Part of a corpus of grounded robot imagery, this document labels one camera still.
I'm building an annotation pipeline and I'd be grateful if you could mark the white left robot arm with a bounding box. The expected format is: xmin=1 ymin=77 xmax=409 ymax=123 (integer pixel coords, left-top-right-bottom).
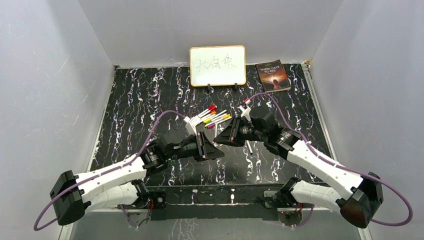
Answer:
xmin=50 ymin=131 xmax=225 ymax=226

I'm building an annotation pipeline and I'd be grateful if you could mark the dark paperback book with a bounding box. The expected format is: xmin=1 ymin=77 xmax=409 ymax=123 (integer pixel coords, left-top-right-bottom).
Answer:
xmin=255 ymin=59 xmax=291 ymax=93

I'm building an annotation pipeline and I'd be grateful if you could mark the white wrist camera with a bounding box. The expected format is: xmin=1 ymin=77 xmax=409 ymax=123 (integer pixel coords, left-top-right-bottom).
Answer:
xmin=238 ymin=98 xmax=251 ymax=122
xmin=184 ymin=115 xmax=201 ymax=135

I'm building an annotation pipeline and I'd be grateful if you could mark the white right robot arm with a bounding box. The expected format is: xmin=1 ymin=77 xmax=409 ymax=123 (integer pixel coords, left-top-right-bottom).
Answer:
xmin=214 ymin=113 xmax=384 ymax=229

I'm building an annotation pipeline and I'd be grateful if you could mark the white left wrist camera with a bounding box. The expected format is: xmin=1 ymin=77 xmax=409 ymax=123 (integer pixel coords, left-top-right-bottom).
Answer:
xmin=184 ymin=115 xmax=201 ymax=135

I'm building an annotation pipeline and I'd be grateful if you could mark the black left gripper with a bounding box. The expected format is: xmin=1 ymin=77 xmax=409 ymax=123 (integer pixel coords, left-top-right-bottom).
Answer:
xmin=167 ymin=132 xmax=225 ymax=163

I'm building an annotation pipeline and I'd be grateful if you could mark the aluminium frame rail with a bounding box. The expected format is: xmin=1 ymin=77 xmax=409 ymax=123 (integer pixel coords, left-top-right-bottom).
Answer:
xmin=67 ymin=187 xmax=364 ymax=213

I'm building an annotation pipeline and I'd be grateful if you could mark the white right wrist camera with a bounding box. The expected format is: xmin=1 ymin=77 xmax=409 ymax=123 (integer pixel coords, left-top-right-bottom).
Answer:
xmin=238 ymin=98 xmax=251 ymax=122

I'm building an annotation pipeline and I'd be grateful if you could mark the small whiteboard with writing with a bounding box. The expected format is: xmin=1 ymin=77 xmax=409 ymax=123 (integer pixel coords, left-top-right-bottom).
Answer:
xmin=189 ymin=45 xmax=247 ymax=87

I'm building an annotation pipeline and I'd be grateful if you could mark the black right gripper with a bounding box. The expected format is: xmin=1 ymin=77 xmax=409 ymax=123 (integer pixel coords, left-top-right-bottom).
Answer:
xmin=214 ymin=115 xmax=267 ymax=147

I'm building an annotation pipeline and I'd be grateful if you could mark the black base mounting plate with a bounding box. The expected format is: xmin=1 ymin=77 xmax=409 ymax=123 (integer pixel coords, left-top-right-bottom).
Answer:
xmin=145 ymin=184 xmax=312 ymax=222

